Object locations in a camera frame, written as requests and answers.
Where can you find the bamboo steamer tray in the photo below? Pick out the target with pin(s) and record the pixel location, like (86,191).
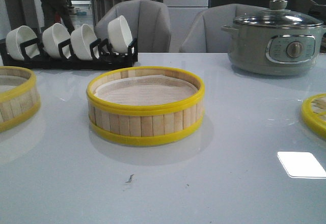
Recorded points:
(20,98)
(146,106)

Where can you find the woven bamboo steamer lid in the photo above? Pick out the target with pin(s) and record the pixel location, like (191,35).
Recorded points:
(313,114)

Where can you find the black bowl rack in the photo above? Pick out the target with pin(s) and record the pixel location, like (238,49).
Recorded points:
(102,56)

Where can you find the right grey chair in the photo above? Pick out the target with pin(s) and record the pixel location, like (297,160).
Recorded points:
(205,34)

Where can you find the grey chair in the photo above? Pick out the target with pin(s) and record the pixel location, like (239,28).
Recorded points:
(149,22)
(205,34)

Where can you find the white bowl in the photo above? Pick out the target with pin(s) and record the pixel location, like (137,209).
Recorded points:
(17,36)
(52,36)
(119,34)
(81,38)

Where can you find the left grey chair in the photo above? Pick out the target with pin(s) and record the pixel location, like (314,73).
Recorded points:
(149,22)

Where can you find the white cabinet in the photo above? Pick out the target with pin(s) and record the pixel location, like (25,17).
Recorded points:
(182,14)

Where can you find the grey electric cooking pot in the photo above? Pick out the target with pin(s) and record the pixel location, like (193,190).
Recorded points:
(274,50)

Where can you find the glass pot lid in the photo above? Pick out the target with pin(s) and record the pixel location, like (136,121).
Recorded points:
(278,16)

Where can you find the person in dark clothes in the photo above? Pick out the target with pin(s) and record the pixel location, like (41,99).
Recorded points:
(52,7)

